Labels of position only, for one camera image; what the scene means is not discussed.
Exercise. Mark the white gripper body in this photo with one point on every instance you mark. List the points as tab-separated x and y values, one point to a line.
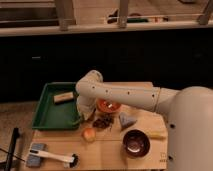
85	106

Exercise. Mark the green pepper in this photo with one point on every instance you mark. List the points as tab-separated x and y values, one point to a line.
77	122

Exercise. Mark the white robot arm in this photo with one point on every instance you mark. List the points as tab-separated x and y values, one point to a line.
189	112

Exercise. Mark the tan block in tray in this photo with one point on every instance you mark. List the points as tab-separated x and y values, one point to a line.
63	97

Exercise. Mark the green plastic tray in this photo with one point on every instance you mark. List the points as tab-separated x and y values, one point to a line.
50	116

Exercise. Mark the orange bowl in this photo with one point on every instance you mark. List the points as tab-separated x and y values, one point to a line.
107	106

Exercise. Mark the dark grape bunch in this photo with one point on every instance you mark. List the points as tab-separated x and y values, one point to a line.
103	122

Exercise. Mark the orange peach fruit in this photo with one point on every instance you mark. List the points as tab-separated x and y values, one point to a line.
89	134

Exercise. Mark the dark brown bowl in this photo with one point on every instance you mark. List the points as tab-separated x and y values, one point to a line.
136	143

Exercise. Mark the black pole stand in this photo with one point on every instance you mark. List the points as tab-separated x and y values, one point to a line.
9	159

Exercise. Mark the blue grey sponge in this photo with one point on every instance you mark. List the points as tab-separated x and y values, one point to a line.
34	161

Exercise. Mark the white handled dish brush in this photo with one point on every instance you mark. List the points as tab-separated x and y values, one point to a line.
69	161

